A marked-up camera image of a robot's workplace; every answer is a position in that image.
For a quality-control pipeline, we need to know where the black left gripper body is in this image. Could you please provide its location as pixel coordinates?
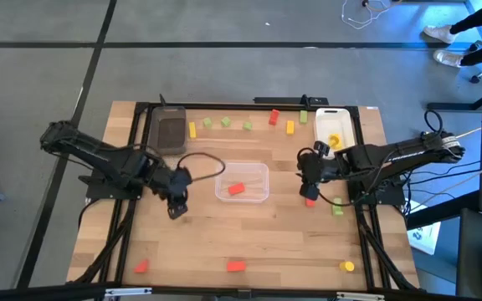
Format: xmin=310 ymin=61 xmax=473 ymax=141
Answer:
xmin=152 ymin=166 xmax=194 ymax=200

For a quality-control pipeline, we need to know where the smoky grey plastic bin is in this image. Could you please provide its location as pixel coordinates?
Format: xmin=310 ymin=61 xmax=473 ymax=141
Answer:
xmin=148 ymin=105 xmax=188 ymax=156

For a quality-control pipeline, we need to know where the white printed paper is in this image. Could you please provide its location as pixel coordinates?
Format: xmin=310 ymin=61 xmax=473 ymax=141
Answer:
xmin=406 ymin=199 xmax=442 ymax=256

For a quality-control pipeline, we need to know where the yellow arch block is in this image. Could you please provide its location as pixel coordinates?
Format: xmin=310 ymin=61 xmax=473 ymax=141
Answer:
xmin=328 ymin=133 xmax=345 ymax=151

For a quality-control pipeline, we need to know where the black desk foot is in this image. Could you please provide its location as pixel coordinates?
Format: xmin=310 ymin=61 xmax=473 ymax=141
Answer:
xmin=427 ymin=81 xmax=482 ymax=112
xmin=406 ymin=190 xmax=482 ymax=231

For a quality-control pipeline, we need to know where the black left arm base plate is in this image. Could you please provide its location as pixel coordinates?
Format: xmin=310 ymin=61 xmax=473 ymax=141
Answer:
xmin=77 ymin=173 xmax=145 ymax=202

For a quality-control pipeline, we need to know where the white floor cable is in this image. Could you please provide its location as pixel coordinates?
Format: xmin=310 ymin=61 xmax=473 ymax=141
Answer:
xmin=341 ymin=0 xmax=392 ymax=30

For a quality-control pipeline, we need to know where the silver frame bracket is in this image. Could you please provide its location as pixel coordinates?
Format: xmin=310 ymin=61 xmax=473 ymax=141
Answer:
xmin=336 ymin=291 xmax=387 ymax=301
xmin=104 ymin=286 xmax=153 ymax=298

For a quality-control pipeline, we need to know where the black bar with clamp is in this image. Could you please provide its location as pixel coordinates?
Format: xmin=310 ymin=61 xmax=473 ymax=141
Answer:
xmin=253 ymin=95 xmax=330 ymax=106

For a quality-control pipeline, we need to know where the clear plastic bin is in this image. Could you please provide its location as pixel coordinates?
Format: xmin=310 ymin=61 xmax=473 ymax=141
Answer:
xmin=214 ymin=161 xmax=270 ymax=204

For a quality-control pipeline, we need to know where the white plastic bin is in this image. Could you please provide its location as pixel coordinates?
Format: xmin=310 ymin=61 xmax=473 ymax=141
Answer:
xmin=315 ymin=107 xmax=356 ymax=161

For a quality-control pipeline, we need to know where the person's white shoe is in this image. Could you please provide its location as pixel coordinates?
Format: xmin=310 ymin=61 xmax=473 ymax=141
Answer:
xmin=432 ymin=48 xmax=464 ymax=69
xmin=423 ymin=24 xmax=459 ymax=45

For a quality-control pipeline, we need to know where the red triangular block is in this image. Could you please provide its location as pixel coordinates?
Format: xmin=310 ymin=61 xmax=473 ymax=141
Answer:
xmin=133 ymin=258 xmax=151 ymax=275

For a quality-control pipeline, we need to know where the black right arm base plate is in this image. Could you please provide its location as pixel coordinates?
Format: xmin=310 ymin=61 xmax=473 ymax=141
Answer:
xmin=346 ymin=171 xmax=406 ymax=207

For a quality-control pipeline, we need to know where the dark desk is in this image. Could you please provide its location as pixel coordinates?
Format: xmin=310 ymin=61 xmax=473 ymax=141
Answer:
xmin=455 ymin=207 xmax=482 ymax=300

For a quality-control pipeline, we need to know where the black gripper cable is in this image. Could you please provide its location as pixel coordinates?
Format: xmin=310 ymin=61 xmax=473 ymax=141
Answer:
xmin=176 ymin=151 xmax=227 ymax=183
xmin=312 ymin=165 xmax=382 ymax=207

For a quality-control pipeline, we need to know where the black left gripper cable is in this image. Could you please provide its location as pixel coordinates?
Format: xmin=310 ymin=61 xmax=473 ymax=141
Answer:
xmin=176 ymin=151 xmax=227 ymax=183

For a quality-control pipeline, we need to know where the black aluminium table frame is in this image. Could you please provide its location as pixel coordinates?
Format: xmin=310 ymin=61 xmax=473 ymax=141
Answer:
xmin=67 ymin=101 xmax=422 ymax=301

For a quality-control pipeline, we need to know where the yellow cable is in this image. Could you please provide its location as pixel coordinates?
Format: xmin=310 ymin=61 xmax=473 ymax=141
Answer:
xmin=454 ymin=127 xmax=482 ymax=141

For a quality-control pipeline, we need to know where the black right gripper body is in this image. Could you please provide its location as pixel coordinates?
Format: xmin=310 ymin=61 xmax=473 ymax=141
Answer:
xmin=297 ymin=149 xmax=339 ymax=202

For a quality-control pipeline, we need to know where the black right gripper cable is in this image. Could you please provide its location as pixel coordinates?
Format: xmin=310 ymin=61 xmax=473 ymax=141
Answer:
xmin=312 ymin=165 xmax=382 ymax=207

